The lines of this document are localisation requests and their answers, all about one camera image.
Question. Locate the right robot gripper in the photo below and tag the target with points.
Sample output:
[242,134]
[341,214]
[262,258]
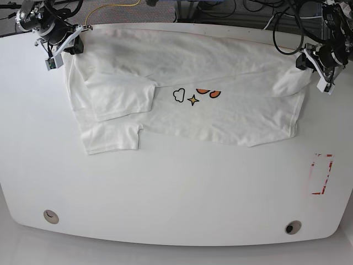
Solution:
[56,38]

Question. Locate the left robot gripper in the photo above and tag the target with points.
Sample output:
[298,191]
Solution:
[327,60]

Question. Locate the white printed T-shirt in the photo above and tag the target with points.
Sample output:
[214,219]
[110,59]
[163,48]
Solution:
[200,87]

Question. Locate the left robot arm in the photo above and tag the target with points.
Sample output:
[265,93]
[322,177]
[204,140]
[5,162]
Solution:
[339,24]

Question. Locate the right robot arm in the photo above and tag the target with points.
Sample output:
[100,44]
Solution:
[43,13]

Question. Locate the black tripod stand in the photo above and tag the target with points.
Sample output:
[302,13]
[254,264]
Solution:
[7,25]

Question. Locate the red tape rectangle marking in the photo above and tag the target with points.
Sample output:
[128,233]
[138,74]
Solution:
[319,173]

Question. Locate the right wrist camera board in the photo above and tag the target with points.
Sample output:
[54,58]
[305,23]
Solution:
[54,62]

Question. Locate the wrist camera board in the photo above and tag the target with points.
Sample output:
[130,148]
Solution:
[325,87]
[54,62]

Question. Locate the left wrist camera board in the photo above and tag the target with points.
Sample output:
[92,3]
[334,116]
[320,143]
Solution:
[325,87]

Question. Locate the right table cable grommet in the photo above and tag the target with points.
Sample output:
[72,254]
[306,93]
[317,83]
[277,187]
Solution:
[293,227]

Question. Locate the table cable grommet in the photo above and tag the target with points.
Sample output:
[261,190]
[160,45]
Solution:
[51,217]
[293,227]

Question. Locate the left table cable grommet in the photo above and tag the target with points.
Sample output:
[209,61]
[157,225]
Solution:
[51,217]

